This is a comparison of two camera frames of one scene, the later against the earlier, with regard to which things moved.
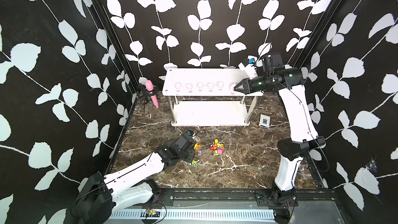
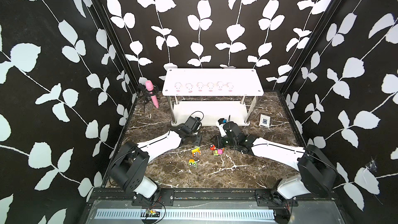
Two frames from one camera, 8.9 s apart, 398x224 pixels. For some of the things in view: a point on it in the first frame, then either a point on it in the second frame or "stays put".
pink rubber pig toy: [211, 86] stays put
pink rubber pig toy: [178, 86] stays put
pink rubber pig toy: [220, 85] stays put
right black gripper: [247, 88] to [218, 139]
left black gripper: [191, 155] to [198, 139]
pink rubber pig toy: [189, 86] stays put
